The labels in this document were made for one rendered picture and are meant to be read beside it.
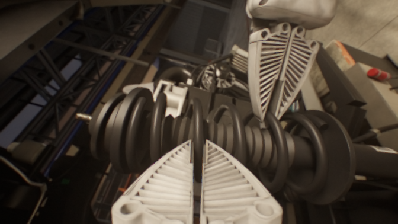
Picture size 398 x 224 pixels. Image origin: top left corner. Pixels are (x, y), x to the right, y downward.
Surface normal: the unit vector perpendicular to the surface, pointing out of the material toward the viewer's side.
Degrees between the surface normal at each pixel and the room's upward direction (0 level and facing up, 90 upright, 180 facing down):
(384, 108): 0
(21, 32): 90
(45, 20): 90
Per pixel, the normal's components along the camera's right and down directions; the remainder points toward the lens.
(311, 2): 0.10, 0.36
